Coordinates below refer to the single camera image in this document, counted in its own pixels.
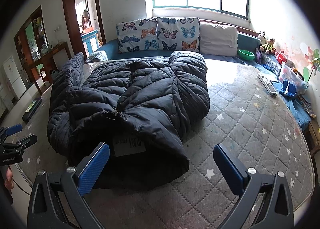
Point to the black white plush toy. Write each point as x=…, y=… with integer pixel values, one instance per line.
x=262, y=37

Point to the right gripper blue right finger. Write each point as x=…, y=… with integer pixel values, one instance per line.
x=276, y=209

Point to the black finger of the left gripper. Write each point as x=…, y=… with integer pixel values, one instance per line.
x=26, y=142

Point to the person left hand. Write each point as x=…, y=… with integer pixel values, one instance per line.
x=9, y=183

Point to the white refrigerator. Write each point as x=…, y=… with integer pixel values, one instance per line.
x=13, y=78

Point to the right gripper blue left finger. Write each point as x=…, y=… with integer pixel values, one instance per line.
x=57, y=199

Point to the left butterfly pillow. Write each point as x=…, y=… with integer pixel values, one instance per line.
x=137, y=35

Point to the grey remote control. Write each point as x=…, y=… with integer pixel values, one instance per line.
x=268, y=85

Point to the butterfly pillow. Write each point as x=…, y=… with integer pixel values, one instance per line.
x=179, y=34
x=137, y=35

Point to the dark wooden cabinet desk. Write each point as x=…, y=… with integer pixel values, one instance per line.
x=35, y=53

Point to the grey star quilted mattress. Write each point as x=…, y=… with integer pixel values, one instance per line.
x=256, y=128

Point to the plain beige pillow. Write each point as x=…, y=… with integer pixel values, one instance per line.
x=218, y=39

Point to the blue sofa bench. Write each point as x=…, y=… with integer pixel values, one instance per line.
x=245, y=42

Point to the green plastic bowl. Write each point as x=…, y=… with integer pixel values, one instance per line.
x=246, y=55

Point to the clear plastic toy bag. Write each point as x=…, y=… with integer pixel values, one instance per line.
x=287, y=74

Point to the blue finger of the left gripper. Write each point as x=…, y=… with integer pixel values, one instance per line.
x=8, y=131

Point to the brown wooden door frame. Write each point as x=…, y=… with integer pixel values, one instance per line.
x=73, y=27

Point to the blue white small box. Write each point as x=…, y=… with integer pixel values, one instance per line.
x=288, y=89

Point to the black quilted down jacket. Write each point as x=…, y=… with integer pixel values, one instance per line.
x=140, y=107

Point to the blue painted cabinet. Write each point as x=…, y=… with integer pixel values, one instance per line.
x=90, y=42

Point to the patterned blue folded blanket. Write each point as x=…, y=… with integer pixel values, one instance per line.
x=96, y=57

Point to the right butterfly pillow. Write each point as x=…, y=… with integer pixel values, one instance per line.
x=179, y=34

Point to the red toy box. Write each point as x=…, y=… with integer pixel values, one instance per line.
x=280, y=57

